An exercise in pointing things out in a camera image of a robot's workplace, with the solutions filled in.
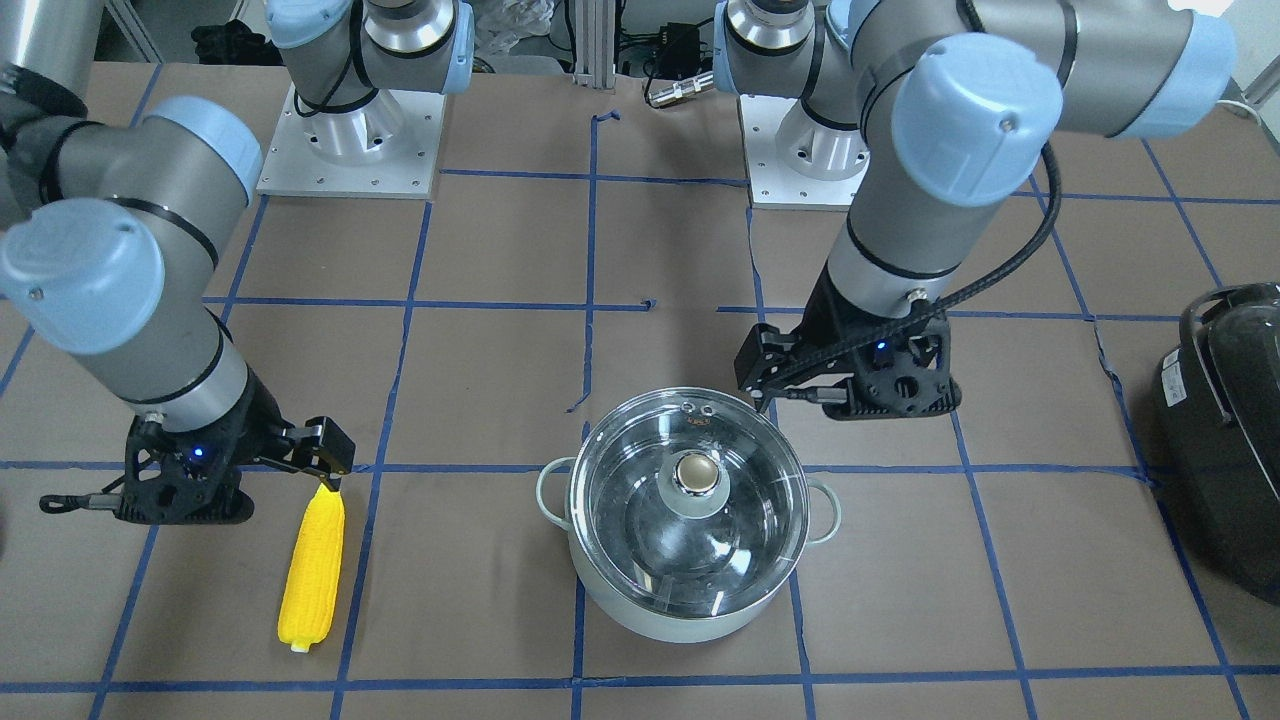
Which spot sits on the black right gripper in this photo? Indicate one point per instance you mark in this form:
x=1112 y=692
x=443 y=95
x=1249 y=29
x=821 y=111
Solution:
x=262 y=418

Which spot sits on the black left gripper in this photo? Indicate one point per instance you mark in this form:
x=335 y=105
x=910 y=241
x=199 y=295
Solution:
x=829 y=312

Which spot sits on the yellow toy corn cob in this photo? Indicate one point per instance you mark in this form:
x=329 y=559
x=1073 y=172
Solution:
x=310 y=595

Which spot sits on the glass pot lid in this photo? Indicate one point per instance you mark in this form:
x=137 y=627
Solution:
x=688 y=497

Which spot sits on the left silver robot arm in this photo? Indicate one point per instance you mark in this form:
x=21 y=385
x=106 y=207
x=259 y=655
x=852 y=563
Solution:
x=956 y=102

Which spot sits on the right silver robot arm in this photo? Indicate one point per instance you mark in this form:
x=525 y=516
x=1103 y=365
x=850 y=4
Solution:
x=110 y=236

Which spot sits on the pale green electric pot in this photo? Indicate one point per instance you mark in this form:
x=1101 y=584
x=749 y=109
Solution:
x=690 y=560

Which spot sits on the dark grey rice cooker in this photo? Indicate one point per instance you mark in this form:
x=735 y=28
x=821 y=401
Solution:
x=1218 y=403

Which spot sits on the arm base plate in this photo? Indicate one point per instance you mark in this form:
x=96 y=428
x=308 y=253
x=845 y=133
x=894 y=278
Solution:
x=795 y=163
x=387 y=150

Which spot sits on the aluminium frame post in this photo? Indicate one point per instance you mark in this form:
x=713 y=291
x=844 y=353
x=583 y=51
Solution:
x=595 y=25

